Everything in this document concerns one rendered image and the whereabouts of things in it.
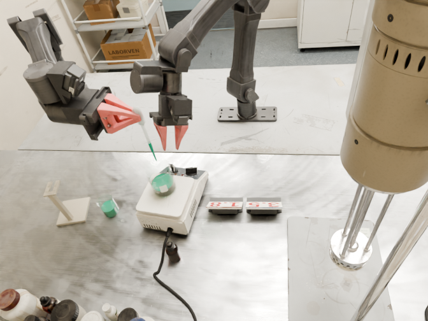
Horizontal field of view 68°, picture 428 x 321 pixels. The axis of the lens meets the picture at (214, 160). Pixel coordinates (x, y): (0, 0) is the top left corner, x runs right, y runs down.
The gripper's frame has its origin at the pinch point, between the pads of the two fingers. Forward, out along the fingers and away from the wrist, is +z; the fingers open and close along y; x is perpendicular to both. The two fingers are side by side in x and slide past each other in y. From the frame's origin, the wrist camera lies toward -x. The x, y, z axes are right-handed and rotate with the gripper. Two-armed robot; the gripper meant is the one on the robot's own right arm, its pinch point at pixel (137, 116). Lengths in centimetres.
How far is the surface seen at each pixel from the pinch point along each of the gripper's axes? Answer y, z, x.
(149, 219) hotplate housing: -8.3, -1.6, 26.0
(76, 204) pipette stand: -4.7, -27.7, 31.6
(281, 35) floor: 273, 1, 127
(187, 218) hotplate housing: -6.0, 7.4, 26.6
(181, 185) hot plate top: 1.0, 4.0, 23.3
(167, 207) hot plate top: -6.0, 2.9, 23.2
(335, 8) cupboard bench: 241, 47, 85
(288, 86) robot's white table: 58, 25, 33
